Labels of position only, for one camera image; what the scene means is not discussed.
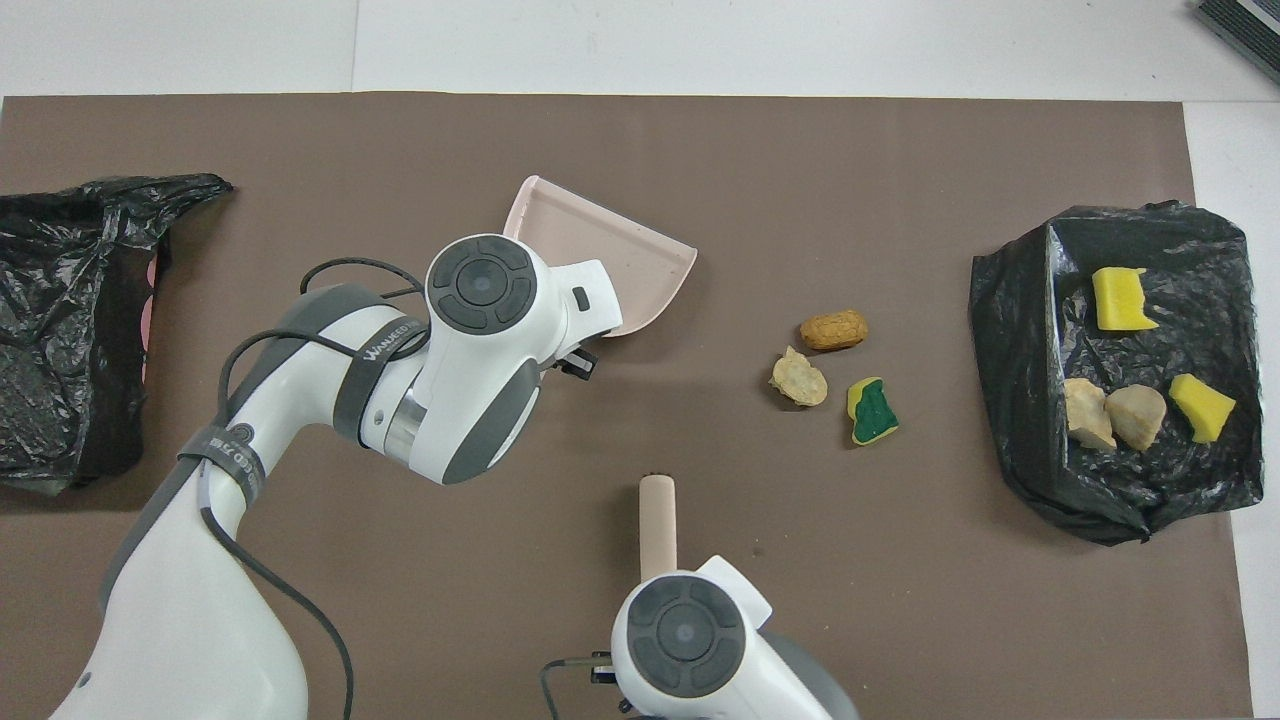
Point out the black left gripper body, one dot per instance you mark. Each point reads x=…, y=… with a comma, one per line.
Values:
x=579, y=363

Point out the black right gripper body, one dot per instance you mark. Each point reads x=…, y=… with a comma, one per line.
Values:
x=602, y=670

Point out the beige plastic dustpan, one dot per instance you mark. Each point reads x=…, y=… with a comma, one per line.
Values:
x=620, y=260

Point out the beige hand brush black bristles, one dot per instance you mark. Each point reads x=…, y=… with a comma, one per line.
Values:
x=658, y=530

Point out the pale round foam lump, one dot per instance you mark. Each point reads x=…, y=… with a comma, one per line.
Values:
x=800, y=380

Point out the orange brown bread shaped lump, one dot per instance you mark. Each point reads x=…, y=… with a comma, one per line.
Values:
x=833, y=330

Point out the green and yellow sponge piece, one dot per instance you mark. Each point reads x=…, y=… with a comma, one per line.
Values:
x=873, y=412

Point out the yellowish foam lump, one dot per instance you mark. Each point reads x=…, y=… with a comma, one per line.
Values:
x=1087, y=412

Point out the large notched yellow sponge piece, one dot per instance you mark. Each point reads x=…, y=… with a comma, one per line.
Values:
x=1120, y=300

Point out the bulky greyish foam lump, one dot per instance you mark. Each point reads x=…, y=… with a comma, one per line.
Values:
x=1137, y=416

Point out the small yellow sponge piece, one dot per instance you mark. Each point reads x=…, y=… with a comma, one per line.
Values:
x=1203, y=407

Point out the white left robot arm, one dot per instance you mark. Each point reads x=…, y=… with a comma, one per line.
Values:
x=470, y=380

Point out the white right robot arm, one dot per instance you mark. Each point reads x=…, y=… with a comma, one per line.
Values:
x=690, y=640

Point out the black bag lined pink bin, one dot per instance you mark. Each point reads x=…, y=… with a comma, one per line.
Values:
x=60, y=330

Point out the brown paper table mat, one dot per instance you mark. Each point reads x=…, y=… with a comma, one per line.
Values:
x=850, y=150

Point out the dark ribbed grille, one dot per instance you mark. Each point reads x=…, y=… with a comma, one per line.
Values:
x=1245, y=25

